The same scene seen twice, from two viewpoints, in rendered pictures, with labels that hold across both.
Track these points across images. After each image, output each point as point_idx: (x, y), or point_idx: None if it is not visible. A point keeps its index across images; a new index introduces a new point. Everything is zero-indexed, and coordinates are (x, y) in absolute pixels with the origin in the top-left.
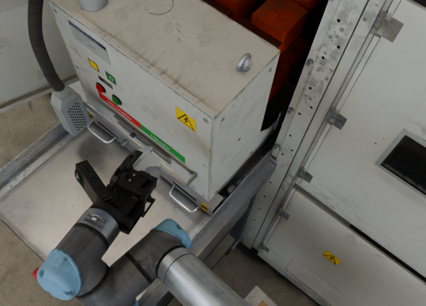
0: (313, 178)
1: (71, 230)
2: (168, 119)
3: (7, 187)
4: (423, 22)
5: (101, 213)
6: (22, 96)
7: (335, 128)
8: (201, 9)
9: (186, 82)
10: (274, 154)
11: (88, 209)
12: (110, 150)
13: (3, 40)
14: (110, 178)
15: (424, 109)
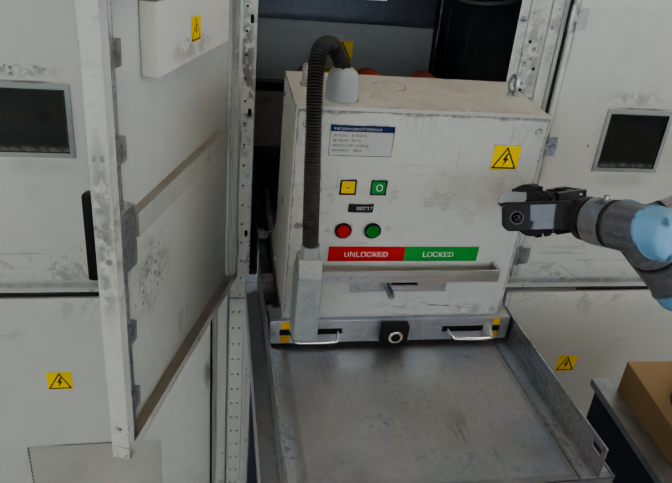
0: (531, 251)
1: (611, 209)
2: (473, 184)
3: (290, 461)
4: None
5: (599, 197)
6: (166, 371)
7: (547, 159)
8: (422, 80)
9: (499, 110)
10: None
11: (583, 206)
12: (338, 356)
13: (167, 252)
14: (546, 198)
15: (620, 77)
